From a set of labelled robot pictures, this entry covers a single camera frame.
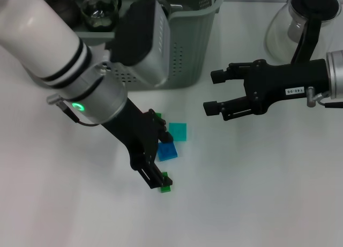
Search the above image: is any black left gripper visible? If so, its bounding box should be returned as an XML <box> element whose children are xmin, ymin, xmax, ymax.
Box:
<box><xmin>100</xmin><ymin>98</ymin><xmax>174</xmax><ymax>189</ymax></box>

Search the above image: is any left arm cable with connector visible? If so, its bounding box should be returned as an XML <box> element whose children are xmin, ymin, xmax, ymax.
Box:
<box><xmin>47</xmin><ymin>94</ymin><xmax>101</xmax><ymax>127</ymax></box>

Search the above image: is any black clay teapot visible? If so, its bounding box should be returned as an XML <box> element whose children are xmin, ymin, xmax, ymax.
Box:
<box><xmin>45</xmin><ymin>0</ymin><xmax>83</xmax><ymax>25</ymax></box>

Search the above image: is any glass teacup with black holder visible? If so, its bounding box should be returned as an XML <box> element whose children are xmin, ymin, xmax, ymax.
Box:
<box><xmin>156</xmin><ymin>0</ymin><xmax>172</xmax><ymax>19</ymax></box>
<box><xmin>81</xmin><ymin>0</ymin><xmax>123</xmax><ymax>33</ymax></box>

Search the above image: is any teal square toy plate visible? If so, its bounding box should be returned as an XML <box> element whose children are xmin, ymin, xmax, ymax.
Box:
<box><xmin>168</xmin><ymin>122</ymin><xmax>188</xmax><ymax>143</ymax></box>

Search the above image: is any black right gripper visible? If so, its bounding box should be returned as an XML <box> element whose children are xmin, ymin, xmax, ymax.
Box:
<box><xmin>203</xmin><ymin>58</ymin><xmax>331</xmax><ymax>122</ymax></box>

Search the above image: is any right arm cable with connector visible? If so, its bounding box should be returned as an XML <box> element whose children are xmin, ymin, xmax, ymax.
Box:
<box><xmin>306</xmin><ymin>86</ymin><xmax>343</xmax><ymax>110</ymax></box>

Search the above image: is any grey-green perforated storage bin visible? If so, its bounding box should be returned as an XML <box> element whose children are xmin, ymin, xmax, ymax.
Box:
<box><xmin>34</xmin><ymin>0</ymin><xmax>225</xmax><ymax>91</ymax></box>

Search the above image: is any glass carafe with black handle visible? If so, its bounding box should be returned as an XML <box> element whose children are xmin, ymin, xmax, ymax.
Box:
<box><xmin>264</xmin><ymin>0</ymin><xmax>341</xmax><ymax>64</ymax></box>

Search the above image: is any blue square toy plate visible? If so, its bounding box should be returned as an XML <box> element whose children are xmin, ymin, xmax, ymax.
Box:
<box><xmin>157</xmin><ymin>141</ymin><xmax>179</xmax><ymax>162</ymax></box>

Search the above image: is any arm cable with connector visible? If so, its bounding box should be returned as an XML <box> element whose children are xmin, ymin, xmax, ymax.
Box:
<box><xmin>47</xmin><ymin>94</ymin><xmax>101</xmax><ymax>127</ymax></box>
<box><xmin>306</xmin><ymin>86</ymin><xmax>343</xmax><ymax>110</ymax></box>

